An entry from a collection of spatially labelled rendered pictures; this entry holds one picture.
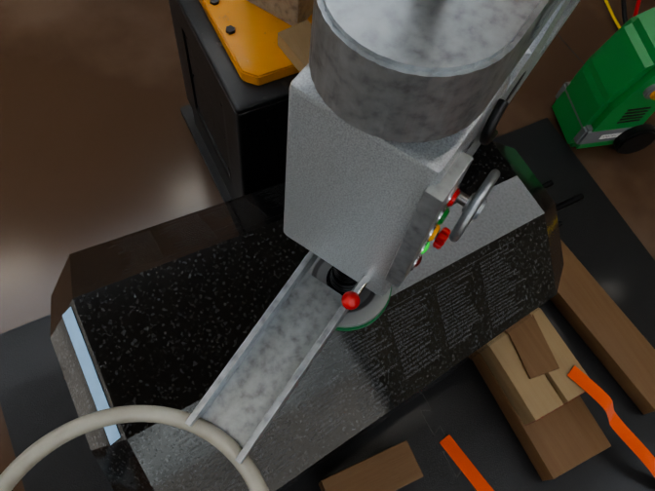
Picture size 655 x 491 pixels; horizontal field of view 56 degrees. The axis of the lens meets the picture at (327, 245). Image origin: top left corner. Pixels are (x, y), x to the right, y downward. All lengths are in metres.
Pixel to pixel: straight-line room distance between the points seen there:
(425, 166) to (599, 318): 1.79
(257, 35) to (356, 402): 1.06
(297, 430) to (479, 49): 1.04
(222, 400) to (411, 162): 0.63
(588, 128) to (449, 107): 2.13
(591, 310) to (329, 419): 1.26
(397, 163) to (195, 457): 0.88
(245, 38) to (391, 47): 1.28
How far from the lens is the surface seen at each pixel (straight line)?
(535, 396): 2.13
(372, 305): 1.37
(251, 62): 1.81
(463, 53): 0.63
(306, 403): 1.44
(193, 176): 2.52
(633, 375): 2.44
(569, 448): 2.26
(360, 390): 1.49
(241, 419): 1.17
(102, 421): 1.17
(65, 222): 2.52
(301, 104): 0.78
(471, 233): 1.54
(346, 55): 0.63
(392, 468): 2.04
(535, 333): 2.18
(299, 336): 1.18
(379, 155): 0.76
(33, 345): 2.35
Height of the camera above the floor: 2.13
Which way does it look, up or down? 64 degrees down
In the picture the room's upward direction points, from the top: 11 degrees clockwise
